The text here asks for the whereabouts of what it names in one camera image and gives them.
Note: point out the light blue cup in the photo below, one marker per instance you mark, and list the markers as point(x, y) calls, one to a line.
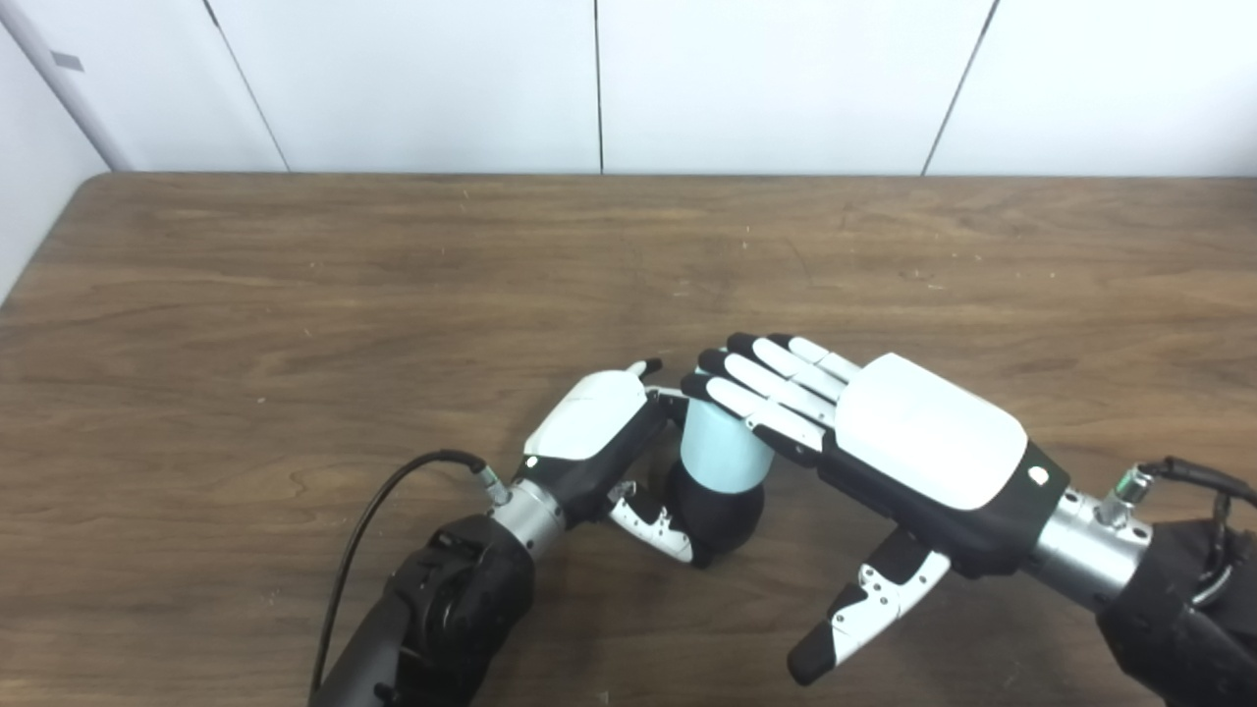
point(717, 452)

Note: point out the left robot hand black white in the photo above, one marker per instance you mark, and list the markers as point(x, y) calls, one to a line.
point(589, 432)

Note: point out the black funnel-shaped nozzle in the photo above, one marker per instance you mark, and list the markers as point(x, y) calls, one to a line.
point(722, 516)

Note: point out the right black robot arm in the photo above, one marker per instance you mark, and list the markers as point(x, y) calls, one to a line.
point(1169, 609)

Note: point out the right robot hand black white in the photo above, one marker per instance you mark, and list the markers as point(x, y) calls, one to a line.
point(923, 452)

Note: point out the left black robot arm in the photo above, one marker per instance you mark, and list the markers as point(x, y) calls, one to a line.
point(442, 609)

